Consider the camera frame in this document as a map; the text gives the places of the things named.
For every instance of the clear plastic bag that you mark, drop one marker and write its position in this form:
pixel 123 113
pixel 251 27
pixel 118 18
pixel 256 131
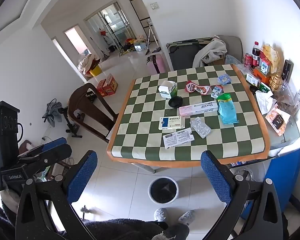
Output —
pixel 287 97

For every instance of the white paper leaflet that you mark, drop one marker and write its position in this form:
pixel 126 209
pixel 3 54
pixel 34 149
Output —
pixel 178 138

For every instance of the pink toothpaste box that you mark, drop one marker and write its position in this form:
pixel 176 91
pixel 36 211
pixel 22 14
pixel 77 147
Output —
pixel 198 108

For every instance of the red gift box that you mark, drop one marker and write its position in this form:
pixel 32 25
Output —
pixel 102 88
pixel 111 84

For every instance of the green white checkered tablecloth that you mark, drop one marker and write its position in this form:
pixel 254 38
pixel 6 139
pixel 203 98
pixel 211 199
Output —
pixel 145 110

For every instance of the orange white packet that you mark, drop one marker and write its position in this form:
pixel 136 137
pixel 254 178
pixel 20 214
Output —
pixel 277 118

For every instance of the black plastic cup lid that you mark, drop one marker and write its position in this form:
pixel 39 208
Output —
pixel 175 101

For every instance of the small blue white carton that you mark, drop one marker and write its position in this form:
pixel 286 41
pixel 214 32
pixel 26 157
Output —
pixel 216 91

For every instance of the white green flat box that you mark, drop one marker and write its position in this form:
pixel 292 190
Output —
pixel 253 79

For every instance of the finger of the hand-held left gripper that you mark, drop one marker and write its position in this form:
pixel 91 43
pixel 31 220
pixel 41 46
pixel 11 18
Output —
pixel 55 143
pixel 55 156

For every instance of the pink suitcase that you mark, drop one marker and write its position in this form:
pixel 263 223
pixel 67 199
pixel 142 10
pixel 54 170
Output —
pixel 157 63

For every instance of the yellow snack bag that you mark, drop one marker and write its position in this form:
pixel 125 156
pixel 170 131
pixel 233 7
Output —
pixel 272 55

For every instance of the dark wooden chair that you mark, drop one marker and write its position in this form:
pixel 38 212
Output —
pixel 90 105

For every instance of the white crumpled tissue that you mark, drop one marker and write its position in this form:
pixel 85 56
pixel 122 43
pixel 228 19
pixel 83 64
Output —
pixel 265 101

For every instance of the black exercise machine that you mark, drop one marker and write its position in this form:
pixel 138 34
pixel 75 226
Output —
pixel 71 123

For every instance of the silver blister pack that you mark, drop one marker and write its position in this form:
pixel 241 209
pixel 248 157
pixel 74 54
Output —
pixel 200 127

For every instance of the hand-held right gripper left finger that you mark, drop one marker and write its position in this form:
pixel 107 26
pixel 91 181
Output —
pixel 82 175

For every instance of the yellow bucket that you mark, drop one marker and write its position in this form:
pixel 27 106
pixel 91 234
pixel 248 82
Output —
pixel 95 71

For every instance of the chrome dumbbell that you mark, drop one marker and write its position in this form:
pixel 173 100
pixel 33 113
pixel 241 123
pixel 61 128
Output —
pixel 86 211

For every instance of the white blanket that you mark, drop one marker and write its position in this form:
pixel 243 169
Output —
pixel 212 51

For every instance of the white round trash bin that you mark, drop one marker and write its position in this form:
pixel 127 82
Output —
pixel 163 189

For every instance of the white green medicine box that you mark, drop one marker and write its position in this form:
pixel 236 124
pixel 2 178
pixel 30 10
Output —
pixel 165 91

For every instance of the cola bottle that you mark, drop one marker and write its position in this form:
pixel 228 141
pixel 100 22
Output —
pixel 255 53

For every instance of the golden oil bottle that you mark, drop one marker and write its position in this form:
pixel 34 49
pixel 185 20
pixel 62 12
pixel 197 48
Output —
pixel 276 81

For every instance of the red snack wrapper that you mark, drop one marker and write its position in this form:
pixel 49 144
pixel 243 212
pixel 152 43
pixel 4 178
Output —
pixel 193 87

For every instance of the grey metal table leg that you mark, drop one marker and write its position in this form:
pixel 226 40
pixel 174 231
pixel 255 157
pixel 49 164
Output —
pixel 145 168

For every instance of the orange box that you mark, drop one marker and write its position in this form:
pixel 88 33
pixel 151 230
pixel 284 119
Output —
pixel 261 76

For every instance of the dark folding bed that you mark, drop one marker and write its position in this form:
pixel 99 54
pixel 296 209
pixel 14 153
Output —
pixel 182 55

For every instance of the white blue medicine box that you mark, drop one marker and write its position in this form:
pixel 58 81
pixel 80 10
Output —
pixel 171 123

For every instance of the black coat rack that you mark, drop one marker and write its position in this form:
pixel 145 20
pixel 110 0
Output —
pixel 107 28

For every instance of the black framed grey stool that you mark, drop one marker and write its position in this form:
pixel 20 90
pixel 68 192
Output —
pixel 243 176

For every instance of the white blue milk carton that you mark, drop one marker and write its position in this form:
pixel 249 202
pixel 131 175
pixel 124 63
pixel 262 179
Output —
pixel 265 66

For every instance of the grey slipper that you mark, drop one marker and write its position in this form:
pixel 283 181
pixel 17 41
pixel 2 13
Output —
pixel 161 215
pixel 186 216

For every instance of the green small box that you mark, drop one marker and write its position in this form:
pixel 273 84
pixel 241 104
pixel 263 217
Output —
pixel 264 86

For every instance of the grey cloth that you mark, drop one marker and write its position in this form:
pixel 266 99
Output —
pixel 52 112

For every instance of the black tall box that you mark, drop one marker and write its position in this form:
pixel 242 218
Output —
pixel 287 70

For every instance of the small blue snack packet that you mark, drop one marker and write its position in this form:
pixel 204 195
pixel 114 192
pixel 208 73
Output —
pixel 224 79

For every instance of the pile of clothes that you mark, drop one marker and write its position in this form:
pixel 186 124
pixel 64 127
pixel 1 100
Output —
pixel 86 61

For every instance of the red drink can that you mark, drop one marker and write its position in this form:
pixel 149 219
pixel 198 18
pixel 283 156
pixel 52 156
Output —
pixel 248 60

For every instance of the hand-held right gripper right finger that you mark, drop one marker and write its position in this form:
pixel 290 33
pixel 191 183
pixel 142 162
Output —
pixel 215 177

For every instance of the blue storage bin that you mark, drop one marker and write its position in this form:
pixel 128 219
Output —
pixel 282 175

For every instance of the teal snack bag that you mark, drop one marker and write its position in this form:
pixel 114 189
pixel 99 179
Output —
pixel 227 110

